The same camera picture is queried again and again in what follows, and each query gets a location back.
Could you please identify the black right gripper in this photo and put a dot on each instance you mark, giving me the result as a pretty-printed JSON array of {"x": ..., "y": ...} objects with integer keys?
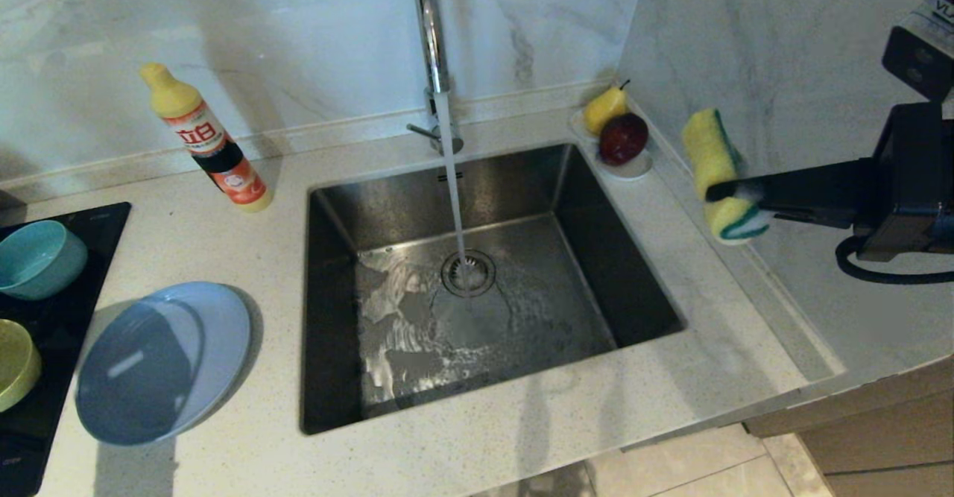
[{"x": 909, "y": 184}]

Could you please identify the green and yellow sponge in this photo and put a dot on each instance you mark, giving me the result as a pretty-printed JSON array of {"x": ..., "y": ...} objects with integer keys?
[{"x": 708, "y": 147}]

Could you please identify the yellow dish soap bottle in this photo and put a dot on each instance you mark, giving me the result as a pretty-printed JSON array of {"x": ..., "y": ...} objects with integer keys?
[{"x": 201, "y": 135}]

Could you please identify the grey-blue plate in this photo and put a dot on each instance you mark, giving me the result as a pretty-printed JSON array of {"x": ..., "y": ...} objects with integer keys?
[{"x": 164, "y": 363}]

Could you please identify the teal bowl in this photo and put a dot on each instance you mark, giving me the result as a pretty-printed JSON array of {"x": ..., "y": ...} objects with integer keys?
[{"x": 37, "y": 258}]

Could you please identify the yellow bowl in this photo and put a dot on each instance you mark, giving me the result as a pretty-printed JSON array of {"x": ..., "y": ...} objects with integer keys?
[{"x": 15, "y": 366}]

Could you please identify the stainless steel sink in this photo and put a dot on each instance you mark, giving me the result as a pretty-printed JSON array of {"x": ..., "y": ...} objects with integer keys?
[{"x": 559, "y": 296}]

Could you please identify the metal sink drain strainer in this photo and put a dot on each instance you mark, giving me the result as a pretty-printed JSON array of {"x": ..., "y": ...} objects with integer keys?
[{"x": 481, "y": 273}]

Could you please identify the dark red apple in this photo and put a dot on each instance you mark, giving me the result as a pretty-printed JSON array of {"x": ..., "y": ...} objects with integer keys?
[{"x": 624, "y": 138}]

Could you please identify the yellow pear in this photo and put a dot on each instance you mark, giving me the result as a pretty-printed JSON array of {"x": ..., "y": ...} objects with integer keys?
[{"x": 604, "y": 108}]

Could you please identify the light wood cabinet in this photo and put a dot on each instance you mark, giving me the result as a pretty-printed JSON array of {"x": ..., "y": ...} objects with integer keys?
[{"x": 879, "y": 445}]

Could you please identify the running water stream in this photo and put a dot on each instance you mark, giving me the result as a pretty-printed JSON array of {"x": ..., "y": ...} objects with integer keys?
[{"x": 451, "y": 184}]

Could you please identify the chrome kitchen faucet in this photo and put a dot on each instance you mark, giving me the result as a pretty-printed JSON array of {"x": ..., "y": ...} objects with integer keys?
[{"x": 430, "y": 35}]

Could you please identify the black induction cooktop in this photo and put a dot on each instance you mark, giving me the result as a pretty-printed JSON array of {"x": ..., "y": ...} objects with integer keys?
[{"x": 104, "y": 229}]

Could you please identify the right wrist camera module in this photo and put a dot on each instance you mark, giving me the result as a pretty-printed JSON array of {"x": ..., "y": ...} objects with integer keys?
[{"x": 920, "y": 57}]

